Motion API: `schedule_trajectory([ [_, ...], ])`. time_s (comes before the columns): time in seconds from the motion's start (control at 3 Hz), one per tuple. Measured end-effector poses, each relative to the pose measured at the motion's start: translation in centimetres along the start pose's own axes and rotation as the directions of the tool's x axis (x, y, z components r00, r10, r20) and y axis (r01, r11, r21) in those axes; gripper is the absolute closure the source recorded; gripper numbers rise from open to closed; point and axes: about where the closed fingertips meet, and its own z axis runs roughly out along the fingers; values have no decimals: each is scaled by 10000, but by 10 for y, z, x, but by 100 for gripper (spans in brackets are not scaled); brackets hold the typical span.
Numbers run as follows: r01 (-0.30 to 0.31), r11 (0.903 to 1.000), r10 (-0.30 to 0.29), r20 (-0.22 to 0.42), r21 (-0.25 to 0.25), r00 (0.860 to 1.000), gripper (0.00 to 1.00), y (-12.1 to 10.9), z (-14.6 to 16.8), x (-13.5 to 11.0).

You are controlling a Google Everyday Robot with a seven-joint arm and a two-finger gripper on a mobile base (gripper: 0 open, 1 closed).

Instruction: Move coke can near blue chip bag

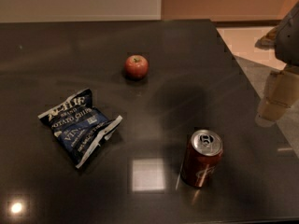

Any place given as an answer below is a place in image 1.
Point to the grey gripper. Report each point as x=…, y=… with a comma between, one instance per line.
x=288, y=44

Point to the red coke can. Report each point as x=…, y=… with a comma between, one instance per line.
x=203, y=153

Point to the blue potato chip bag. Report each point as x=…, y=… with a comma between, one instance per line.
x=79, y=126

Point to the red apple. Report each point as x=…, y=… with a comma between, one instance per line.
x=136, y=67

